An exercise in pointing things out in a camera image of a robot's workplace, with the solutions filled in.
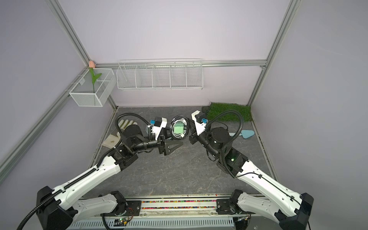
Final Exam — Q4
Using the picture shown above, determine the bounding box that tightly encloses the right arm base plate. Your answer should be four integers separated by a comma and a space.
216, 199, 255, 215

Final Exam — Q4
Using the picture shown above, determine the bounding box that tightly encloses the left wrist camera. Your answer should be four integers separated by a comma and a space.
147, 117, 167, 140

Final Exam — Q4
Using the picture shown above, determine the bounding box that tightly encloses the teal garden trowel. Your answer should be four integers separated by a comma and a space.
238, 130, 255, 139

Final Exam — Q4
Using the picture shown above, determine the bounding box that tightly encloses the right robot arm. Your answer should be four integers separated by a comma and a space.
190, 110, 314, 230

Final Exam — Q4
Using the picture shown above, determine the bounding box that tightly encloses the artificial pink tulip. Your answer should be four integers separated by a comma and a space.
88, 60, 101, 93

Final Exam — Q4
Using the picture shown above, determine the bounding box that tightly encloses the green artificial grass mat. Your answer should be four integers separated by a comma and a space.
201, 102, 253, 123

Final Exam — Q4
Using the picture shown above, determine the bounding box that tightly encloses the white mesh box basket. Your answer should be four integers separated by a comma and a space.
69, 68, 117, 107

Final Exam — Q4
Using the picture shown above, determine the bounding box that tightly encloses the green charger cube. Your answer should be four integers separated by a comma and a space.
173, 120, 186, 135

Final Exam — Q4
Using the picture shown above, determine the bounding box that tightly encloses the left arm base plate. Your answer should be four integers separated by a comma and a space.
104, 200, 142, 217

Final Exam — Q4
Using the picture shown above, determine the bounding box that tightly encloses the beige work glove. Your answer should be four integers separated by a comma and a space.
102, 119, 137, 148

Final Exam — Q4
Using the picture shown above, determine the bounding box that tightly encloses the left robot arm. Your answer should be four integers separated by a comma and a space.
17, 113, 187, 230

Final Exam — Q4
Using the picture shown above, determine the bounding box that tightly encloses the white wire shelf basket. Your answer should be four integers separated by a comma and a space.
117, 58, 204, 90

